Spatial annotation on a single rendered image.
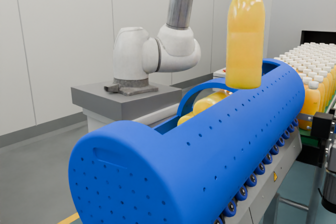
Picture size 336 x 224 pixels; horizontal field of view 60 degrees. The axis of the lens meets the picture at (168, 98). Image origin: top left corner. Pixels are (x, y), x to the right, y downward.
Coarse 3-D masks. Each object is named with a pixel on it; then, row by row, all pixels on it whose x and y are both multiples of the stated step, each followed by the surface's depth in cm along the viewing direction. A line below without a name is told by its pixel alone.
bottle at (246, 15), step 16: (240, 0) 55; (256, 0) 54; (240, 16) 55; (256, 16) 55; (240, 32) 56; (256, 32) 55; (240, 48) 56; (256, 48) 56; (240, 64) 57; (256, 64) 57; (240, 80) 58; (256, 80) 58
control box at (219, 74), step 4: (224, 68) 161; (216, 72) 151; (220, 72) 151; (224, 72) 151; (216, 76) 152; (220, 76) 150; (224, 76) 149; (212, 88) 155; (216, 88) 153; (220, 88) 152
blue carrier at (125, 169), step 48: (192, 96) 88; (240, 96) 74; (288, 96) 94; (96, 144) 51; (144, 144) 46; (192, 144) 52; (240, 144) 62; (96, 192) 54; (144, 192) 46; (192, 192) 46
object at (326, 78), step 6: (306, 48) 236; (294, 60) 189; (306, 60) 184; (306, 66) 167; (300, 72) 158; (318, 72) 153; (330, 72) 166; (324, 78) 146; (330, 78) 156; (324, 84) 145; (330, 84) 157; (330, 90) 158; (324, 96) 147; (330, 96) 170; (324, 102) 148; (324, 108) 150
